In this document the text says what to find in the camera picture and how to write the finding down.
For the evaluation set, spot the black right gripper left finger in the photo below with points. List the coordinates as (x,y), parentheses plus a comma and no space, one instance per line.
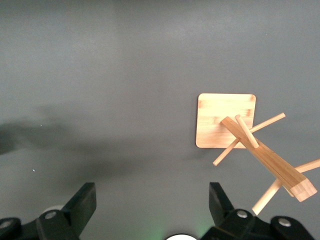
(75,212)

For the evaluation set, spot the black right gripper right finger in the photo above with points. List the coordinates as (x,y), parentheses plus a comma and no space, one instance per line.
(225,220)

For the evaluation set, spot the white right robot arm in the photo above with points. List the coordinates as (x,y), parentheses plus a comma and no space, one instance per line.
(182,237)

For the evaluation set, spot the wooden cup rack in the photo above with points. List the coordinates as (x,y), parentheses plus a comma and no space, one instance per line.
(220,120)

